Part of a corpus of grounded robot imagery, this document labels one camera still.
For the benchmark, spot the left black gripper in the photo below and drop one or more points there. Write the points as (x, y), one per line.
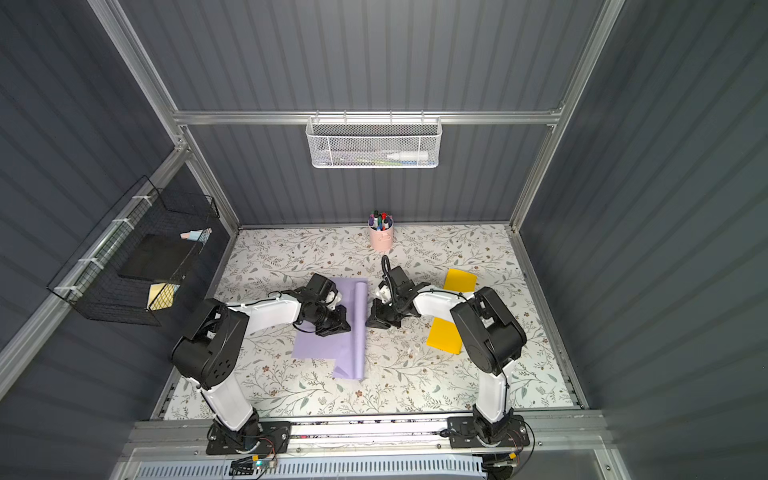
(335, 320)

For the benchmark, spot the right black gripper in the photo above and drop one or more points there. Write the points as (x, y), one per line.
(382, 315)

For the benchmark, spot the purple paper sheet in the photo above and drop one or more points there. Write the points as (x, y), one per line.
(347, 350)

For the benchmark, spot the yellow rectangular paper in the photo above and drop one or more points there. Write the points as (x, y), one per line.
(443, 334)

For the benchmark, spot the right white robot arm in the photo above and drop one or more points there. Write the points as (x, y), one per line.
(489, 332)

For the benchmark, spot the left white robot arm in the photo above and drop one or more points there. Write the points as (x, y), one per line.
(207, 354)

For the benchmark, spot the pink pen cup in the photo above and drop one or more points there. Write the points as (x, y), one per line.
(381, 230)

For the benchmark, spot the white vented panel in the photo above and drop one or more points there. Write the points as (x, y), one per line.
(317, 468)

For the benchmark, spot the pastel note pad in basket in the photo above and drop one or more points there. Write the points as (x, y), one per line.
(197, 235)

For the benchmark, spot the white bottle in basket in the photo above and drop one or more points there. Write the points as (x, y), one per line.
(409, 157)

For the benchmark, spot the yellow sticky note pad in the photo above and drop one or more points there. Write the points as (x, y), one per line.
(161, 296)

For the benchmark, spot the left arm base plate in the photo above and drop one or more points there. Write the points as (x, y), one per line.
(255, 437)

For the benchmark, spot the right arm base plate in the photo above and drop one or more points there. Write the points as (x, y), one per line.
(476, 432)

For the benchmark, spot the white wire mesh basket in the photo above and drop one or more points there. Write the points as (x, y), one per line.
(348, 145)

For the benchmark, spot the black wire wall basket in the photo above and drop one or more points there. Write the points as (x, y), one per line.
(109, 281)

